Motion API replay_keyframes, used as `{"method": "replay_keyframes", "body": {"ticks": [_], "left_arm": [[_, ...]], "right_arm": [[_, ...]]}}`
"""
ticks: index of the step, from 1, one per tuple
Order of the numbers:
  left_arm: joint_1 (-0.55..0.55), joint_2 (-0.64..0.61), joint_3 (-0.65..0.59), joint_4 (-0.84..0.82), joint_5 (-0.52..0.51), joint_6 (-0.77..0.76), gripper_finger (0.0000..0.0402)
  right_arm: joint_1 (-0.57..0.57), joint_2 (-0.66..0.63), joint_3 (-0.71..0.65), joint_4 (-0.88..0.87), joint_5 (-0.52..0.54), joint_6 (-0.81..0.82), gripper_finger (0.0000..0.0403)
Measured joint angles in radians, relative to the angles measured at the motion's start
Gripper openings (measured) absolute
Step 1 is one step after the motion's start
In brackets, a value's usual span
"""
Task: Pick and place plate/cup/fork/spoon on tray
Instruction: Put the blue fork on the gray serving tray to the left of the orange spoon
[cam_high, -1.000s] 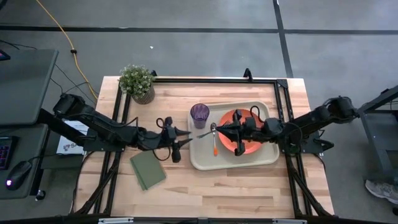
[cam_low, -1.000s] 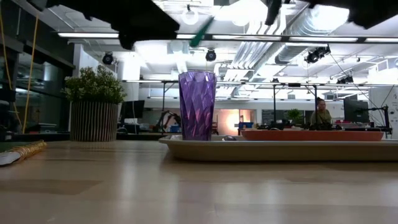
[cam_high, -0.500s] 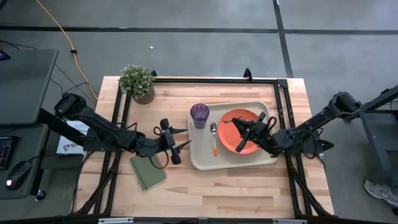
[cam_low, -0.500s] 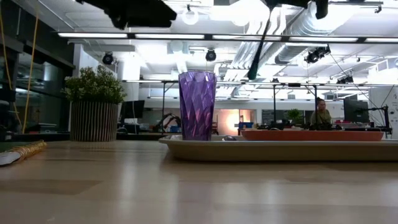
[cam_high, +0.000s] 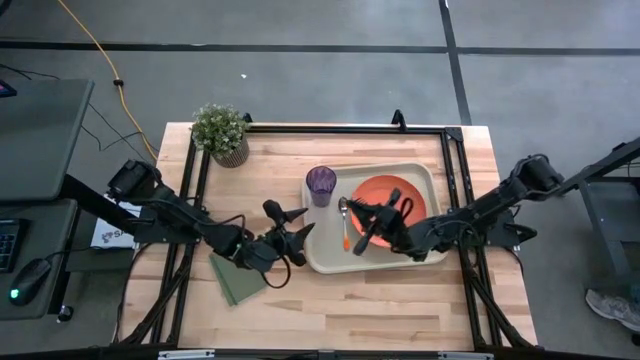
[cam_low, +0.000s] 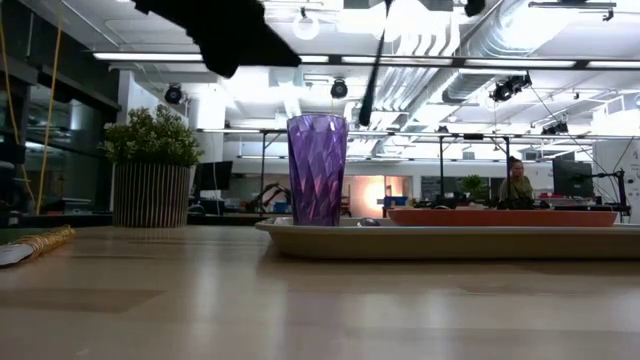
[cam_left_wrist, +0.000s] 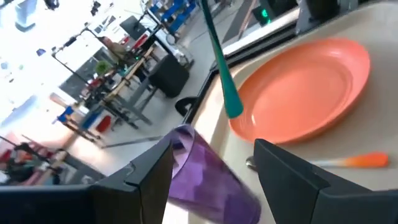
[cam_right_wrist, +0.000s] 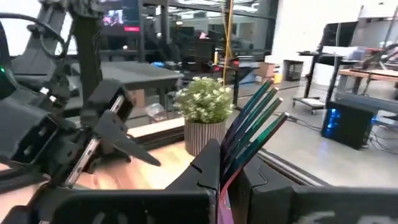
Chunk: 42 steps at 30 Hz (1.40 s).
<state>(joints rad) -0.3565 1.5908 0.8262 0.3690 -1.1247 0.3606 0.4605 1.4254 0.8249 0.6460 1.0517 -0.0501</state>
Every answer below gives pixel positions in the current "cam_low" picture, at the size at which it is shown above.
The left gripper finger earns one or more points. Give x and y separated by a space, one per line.
267 40
265 61

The purple faceted plastic cup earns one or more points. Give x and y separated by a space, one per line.
317 170

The orange round plate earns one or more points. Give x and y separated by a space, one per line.
500 218

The black lab robot arm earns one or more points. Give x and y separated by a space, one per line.
272 192

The beige plastic tray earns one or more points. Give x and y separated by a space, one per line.
450 242

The round white pendant lamp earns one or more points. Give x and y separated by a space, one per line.
306 26

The long linear ceiling light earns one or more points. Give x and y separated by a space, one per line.
425 61

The black round spotlight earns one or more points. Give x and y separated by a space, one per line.
339 90
173 95

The black track light cluster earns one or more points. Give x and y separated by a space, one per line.
507 89

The small black monitor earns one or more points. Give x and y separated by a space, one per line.
215 175

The potted plant striped pot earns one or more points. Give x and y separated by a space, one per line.
150 150

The small black light cluster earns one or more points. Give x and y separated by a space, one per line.
555 129

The small green leafy plant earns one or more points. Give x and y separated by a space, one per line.
472 185

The dark chalkboard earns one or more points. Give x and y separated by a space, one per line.
432 187

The person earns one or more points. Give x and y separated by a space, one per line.
520 187

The blue storage bin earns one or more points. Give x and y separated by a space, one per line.
395 201

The large black monitor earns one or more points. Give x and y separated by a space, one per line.
572 177

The grey storage case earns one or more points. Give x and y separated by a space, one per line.
70 206

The yellow-wrapped object at left edge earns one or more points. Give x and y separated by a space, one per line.
35 242

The silver ventilation duct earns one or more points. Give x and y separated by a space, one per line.
470 85

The black workbench frame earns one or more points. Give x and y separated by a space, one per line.
441 165

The black aluminium rig frame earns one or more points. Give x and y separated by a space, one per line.
225 220

